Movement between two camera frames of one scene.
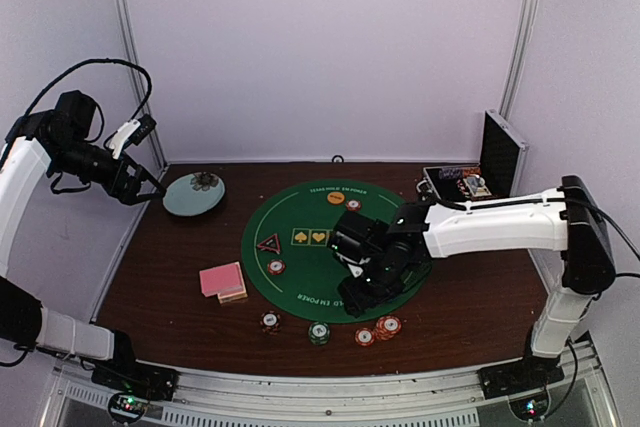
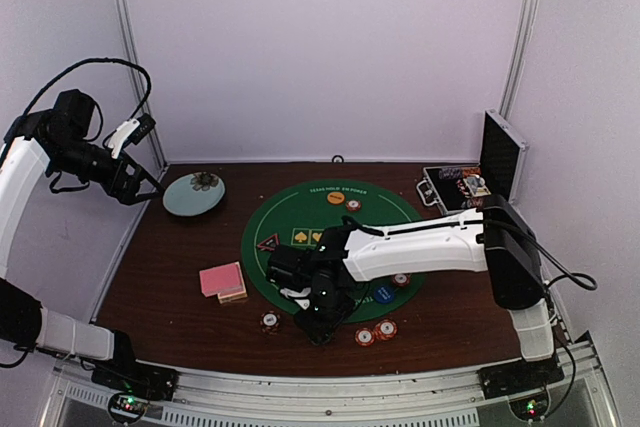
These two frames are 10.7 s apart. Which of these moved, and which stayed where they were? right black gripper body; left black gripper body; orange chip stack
Moved: right black gripper body; orange chip stack
Stayed: left black gripper body
